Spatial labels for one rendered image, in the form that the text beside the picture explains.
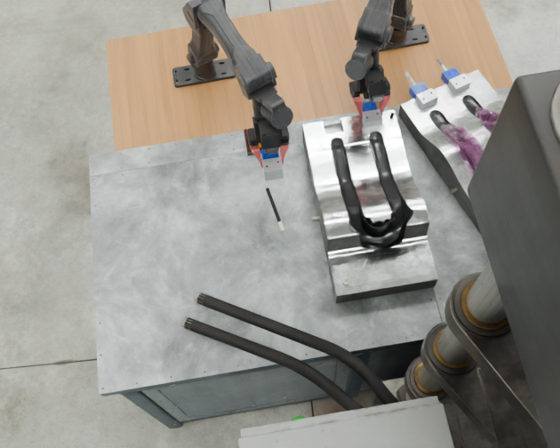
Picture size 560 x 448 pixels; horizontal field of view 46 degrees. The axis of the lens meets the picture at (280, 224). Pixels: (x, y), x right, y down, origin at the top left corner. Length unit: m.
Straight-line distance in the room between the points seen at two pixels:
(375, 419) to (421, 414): 0.07
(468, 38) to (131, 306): 1.29
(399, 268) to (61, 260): 1.55
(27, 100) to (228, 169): 1.56
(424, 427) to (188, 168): 1.17
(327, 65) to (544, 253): 1.59
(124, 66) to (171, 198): 0.50
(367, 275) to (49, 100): 1.97
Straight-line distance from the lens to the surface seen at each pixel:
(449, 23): 2.25
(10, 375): 2.76
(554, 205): 0.55
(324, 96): 2.04
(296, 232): 1.82
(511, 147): 0.61
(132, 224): 1.90
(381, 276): 1.71
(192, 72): 2.12
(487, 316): 0.95
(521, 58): 3.27
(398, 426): 1.00
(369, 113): 1.87
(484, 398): 1.22
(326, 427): 1.00
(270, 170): 1.72
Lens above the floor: 2.46
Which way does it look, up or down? 65 degrees down
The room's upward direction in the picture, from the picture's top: 7 degrees counter-clockwise
